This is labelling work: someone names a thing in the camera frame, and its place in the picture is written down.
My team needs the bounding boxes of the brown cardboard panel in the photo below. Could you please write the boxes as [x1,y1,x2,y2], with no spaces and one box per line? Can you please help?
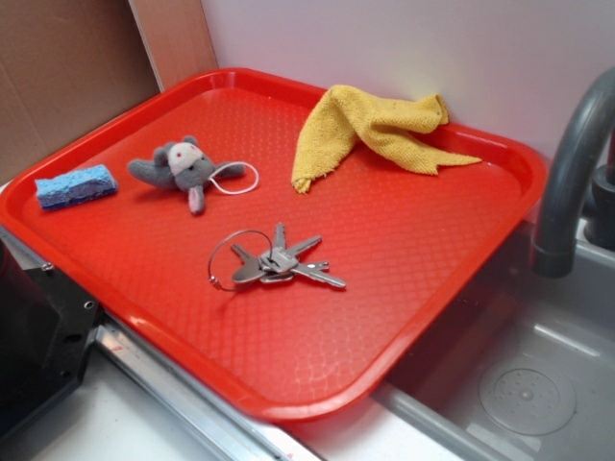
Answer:
[1,1,217,182]

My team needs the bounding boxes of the silver keys on ring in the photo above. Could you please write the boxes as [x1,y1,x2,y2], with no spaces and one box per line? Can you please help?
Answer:
[208,223,347,292]

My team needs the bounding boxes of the blue sponge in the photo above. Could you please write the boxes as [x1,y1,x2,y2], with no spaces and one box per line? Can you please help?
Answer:
[35,165,118,210]

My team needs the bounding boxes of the red plastic tray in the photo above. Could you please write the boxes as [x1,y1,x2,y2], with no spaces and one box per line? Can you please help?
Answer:
[1,69,546,422]

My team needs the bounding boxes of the grey plush toy animal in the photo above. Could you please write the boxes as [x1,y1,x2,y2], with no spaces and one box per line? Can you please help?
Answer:
[128,135,260,215]

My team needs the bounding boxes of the silver metal rail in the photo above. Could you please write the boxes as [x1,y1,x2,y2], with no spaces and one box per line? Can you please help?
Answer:
[0,225,318,461]

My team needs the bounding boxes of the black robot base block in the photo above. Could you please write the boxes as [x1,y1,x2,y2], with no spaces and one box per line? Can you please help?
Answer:
[1,245,102,440]

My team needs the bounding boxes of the yellow cloth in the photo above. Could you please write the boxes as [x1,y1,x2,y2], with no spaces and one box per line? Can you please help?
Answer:
[290,85,481,194]

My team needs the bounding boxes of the grey sink basin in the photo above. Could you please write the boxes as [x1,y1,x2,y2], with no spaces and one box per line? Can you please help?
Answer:
[374,224,614,460]

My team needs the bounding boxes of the grey faucet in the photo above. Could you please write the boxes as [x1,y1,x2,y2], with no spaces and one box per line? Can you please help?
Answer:
[529,68,614,278]

